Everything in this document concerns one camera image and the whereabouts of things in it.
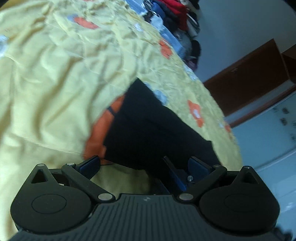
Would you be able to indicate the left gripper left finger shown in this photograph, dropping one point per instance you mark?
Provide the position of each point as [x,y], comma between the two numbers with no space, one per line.
[58,200]

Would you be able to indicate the brown wooden door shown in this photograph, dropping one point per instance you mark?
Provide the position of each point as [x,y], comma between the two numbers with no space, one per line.
[248,79]

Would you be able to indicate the red jacket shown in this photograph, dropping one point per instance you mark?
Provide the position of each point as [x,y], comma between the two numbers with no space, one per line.
[180,11]

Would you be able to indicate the yellow floral bed quilt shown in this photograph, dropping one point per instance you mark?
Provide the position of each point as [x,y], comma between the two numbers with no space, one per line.
[63,63]

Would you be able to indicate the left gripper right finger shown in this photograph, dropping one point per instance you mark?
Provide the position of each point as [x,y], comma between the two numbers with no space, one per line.
[237,203]

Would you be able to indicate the black pants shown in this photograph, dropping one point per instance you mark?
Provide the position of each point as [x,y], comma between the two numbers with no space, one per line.
[145,135]

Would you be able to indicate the pile of clothes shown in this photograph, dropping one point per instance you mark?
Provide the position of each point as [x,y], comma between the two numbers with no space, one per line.
[188,38]

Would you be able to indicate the blue striped blanket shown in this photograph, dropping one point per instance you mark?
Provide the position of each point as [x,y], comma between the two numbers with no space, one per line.
[165,33]

